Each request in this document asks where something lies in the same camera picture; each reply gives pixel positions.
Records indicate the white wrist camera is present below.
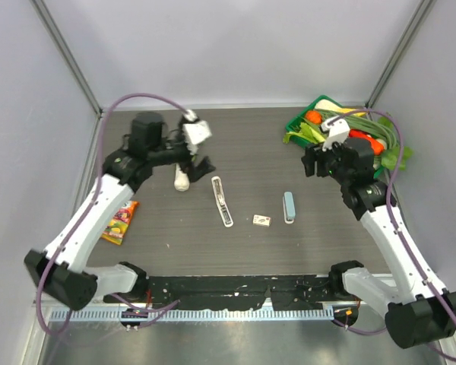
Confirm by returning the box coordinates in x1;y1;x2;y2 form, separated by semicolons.
182;109;212;148
320;116;350;151

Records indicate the green bok choy toy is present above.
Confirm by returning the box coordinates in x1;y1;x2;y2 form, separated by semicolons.
174;164;190;192

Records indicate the green plastic tray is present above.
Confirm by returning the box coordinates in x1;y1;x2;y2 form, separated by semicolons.
283;95;400;177

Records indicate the colourful snack packet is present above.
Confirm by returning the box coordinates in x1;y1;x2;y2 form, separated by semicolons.
100;201;139;246

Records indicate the perforated cable duct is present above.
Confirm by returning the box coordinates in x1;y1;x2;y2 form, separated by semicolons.
71;306;334;323

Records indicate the pale green leek toy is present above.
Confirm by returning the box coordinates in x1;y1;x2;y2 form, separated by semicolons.
283;122;325;144

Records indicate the white stapler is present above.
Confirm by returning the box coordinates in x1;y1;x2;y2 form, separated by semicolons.
211;176;233;228

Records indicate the white radish toy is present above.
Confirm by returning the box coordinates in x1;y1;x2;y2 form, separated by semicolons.
314;99;343;113

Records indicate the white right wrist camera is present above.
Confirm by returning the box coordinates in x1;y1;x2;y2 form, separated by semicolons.
320;116;350;151

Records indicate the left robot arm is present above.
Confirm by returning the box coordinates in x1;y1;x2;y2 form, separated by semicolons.
24;111;215;311

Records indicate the yellow corn toy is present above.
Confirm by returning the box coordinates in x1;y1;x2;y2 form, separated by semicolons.
336;108;367;117

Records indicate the green lettuce leaf toy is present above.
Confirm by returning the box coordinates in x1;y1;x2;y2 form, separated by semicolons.
376;116;413;170

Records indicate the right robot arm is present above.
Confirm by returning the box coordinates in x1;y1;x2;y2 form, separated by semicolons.
301;138;456;349

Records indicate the green long beans bundle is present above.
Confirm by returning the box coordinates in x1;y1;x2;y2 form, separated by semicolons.
315;109;398;153

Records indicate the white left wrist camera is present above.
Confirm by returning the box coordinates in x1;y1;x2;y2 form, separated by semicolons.
182;109;212;148

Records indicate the orange carrot toy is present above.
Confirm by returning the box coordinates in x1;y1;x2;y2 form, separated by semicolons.
349;129;386;156

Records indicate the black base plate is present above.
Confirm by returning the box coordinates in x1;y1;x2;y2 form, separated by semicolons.
103;273;376;311

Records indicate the orange pumpkin toy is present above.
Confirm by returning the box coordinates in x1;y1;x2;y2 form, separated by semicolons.
304;110;323;125

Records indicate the staples box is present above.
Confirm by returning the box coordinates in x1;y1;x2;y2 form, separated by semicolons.
252;214;271;227

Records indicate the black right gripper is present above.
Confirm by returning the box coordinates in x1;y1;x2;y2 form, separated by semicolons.
301;137;352;186

